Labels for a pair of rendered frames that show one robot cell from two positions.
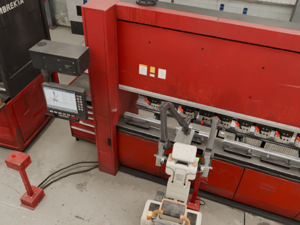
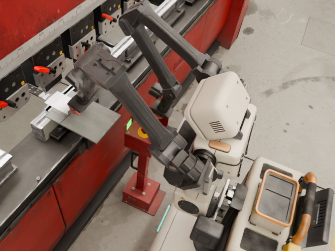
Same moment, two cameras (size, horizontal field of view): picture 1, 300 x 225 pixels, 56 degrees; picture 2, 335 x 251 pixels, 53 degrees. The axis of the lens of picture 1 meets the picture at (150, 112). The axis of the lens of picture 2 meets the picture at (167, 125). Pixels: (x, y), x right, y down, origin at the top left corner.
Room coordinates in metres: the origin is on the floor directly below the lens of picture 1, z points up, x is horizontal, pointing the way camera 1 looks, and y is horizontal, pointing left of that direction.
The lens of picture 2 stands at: (1.91, 0.48, 2.13)
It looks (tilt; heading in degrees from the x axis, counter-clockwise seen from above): 51 degrees down; 273
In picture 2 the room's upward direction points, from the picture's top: 10 degrees clockwise
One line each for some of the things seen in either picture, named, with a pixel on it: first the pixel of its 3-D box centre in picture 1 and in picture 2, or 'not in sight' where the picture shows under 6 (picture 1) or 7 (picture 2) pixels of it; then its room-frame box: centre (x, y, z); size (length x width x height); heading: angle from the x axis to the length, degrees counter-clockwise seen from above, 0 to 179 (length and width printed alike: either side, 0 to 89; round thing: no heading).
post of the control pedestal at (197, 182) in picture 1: (196, 188); (143, 165); (2.07, -0.59, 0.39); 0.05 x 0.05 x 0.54; 76
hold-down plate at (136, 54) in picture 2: (237, 152); (138, 53); (2.22, -1.00, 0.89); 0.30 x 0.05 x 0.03; 72
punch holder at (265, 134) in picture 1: (263, 128); not in sight; (2.22, -1.18, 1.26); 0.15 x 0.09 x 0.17; 72
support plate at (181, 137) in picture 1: (184, 136); (83, 116); (2.32, -0.40, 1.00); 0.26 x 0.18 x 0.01; 162
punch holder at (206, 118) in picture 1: (206, 114); (76, 33); (2.40, -0.61, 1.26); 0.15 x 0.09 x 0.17; 72
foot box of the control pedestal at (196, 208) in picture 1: (191, 206); (144, 192); (2.04, -0.59, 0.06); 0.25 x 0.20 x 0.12; 166
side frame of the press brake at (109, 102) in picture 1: (117, 89); not in sight; (2.93, 0.42, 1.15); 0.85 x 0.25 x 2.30; 162
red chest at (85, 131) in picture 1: (91, 112); not in sight; (3.26, 0.87, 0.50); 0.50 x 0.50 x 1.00; 72
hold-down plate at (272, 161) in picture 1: (275, 162); (171, 20); (2.09, -1.38, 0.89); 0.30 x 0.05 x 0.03; 72
